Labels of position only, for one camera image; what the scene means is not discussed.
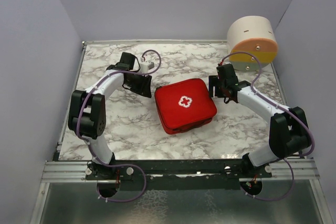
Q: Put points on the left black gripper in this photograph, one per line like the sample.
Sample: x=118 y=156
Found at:
x=145 y=88

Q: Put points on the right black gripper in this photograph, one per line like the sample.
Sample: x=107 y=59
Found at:
x=213 y=81

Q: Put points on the red black medicine case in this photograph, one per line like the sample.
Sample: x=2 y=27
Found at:
x=184 y=106

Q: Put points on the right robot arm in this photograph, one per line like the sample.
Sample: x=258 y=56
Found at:
x=288 y=127

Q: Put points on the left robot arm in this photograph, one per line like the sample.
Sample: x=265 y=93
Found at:
x=87 y=113

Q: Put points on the round pastel drawer cabinet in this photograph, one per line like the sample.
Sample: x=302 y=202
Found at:
x=252 y=40

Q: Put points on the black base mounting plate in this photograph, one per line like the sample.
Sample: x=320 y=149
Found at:
x=178 y=174

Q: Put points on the aluminium frame rail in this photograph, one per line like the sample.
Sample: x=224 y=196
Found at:
x=74 y=172

